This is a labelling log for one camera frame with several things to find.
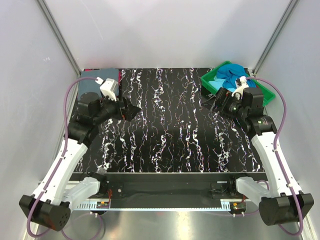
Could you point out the aluminium frame rail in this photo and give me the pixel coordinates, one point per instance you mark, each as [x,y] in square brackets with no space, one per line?
[155,206]

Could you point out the right small circuit board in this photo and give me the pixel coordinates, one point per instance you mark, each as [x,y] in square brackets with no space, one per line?
[239,206]

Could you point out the dark blue t shirt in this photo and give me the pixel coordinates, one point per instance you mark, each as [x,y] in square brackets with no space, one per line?
[230,73]

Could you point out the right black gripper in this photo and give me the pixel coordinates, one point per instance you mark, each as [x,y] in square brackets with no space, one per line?
[225,97]

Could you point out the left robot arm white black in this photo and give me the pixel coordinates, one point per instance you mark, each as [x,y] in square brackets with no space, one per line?
[51,204]

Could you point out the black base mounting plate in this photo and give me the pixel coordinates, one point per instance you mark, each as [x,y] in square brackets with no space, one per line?
[209,184]

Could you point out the small circuit board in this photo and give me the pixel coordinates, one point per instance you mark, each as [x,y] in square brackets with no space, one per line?
[239,206]
[102,204]

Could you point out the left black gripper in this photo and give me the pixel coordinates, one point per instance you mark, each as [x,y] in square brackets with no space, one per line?
[130,112]

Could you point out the left small circuit board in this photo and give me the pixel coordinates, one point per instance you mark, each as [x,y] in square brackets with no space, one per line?
[102,204]

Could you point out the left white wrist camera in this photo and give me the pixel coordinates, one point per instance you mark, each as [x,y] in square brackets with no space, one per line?
[109,88]

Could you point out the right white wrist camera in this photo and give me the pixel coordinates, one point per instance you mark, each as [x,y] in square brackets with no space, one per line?
[241,84]

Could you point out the green plastic bin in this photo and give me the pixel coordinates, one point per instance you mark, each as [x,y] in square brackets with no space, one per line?
[267,93]

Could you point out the folded red t shirt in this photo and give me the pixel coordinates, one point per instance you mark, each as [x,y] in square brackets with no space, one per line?
[120,77]

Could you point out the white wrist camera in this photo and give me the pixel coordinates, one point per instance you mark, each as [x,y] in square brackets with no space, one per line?
[109,88]
[241,84]

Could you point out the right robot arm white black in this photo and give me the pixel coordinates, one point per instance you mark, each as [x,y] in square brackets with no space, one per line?
[284,201]

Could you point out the light blue t shirt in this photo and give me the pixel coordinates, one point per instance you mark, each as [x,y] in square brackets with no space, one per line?
[218,83]

